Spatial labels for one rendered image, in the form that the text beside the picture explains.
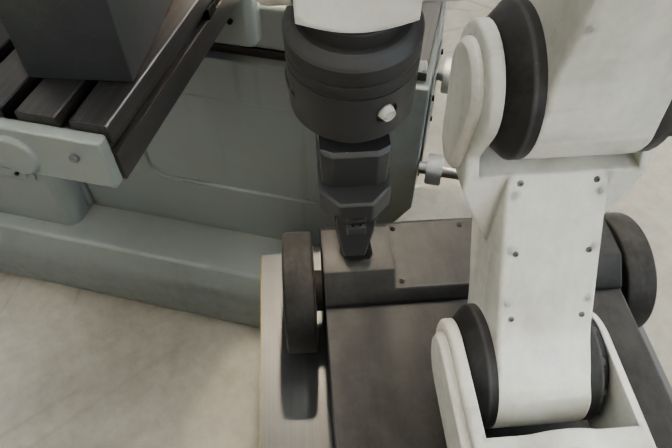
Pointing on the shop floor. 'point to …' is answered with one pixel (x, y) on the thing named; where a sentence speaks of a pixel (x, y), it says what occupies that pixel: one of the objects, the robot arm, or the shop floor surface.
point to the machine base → (143, 260)
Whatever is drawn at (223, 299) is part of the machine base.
